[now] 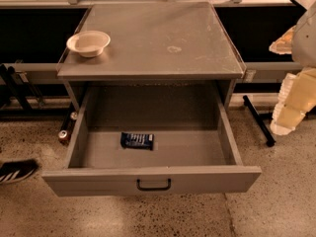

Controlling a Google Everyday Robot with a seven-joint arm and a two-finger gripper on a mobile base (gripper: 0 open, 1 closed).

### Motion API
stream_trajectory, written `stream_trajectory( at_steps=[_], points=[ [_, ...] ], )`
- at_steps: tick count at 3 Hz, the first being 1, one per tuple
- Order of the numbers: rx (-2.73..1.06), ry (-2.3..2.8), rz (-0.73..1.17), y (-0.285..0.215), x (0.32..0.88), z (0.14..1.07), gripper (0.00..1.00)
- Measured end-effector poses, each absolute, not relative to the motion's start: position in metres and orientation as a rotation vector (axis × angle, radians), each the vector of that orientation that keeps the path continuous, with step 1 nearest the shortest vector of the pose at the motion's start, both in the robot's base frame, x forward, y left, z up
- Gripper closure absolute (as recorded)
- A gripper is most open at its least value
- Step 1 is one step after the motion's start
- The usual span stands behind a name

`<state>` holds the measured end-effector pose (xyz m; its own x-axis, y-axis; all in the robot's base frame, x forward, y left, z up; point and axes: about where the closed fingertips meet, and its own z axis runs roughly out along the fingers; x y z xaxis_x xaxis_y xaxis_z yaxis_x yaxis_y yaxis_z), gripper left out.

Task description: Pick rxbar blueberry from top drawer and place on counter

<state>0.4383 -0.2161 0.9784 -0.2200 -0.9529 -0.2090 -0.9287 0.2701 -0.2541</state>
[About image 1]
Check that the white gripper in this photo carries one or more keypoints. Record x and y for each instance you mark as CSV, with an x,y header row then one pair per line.
x,y
305,44

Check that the blue rxbar wrapper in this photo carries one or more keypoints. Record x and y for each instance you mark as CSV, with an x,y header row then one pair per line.
x,y
137,140

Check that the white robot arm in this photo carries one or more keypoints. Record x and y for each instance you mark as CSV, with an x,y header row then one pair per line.
x,y
304,40

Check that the grey open drawer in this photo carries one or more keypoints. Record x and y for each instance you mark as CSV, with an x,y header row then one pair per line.
x,y
194,145

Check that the soda can near drawer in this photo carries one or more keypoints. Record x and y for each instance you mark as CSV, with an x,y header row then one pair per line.
x,y
63,136

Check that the black floor stand leg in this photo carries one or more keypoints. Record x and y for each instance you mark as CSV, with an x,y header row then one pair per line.
x,y
258,118

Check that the grey metal cabinet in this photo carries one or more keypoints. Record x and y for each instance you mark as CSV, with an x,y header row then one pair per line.
x,y
158,41

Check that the white paper bowl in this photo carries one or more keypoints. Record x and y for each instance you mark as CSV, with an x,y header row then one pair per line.
x,y
89,43

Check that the soda can behind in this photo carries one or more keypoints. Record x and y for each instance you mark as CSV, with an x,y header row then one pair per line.
x,y
74,116

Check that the black white sneaker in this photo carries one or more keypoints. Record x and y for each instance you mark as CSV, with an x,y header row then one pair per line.
x,y
16,171

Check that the black drawer handle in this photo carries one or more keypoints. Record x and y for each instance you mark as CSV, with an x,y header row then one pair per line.
x,y
157,186

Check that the black frame legs left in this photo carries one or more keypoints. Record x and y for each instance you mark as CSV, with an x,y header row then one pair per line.
x,y
18,83

